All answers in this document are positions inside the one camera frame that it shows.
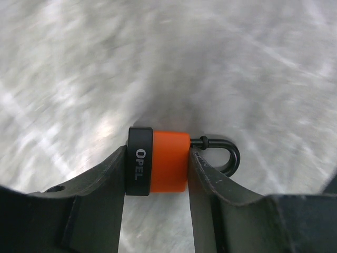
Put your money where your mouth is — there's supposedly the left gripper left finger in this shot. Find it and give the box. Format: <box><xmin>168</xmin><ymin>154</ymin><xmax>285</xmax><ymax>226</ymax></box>
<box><xmin>1</xmin><ymin>146</ymin><xmax>126</xmax><ymax>252</ymax></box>

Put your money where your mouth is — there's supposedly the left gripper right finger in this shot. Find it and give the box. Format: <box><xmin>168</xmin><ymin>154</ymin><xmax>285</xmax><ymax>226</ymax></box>
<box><xmin>188</xmin><ymin>149</ymin><xmax>336</xmax><ymax>252</ymax></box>

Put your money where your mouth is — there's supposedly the orange black padlock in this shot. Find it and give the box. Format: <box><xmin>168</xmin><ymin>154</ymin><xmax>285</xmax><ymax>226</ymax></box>
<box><xmin>125</xmin><ymin>126</ymin><xmax>241</xmax><ymax>196</ymax></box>

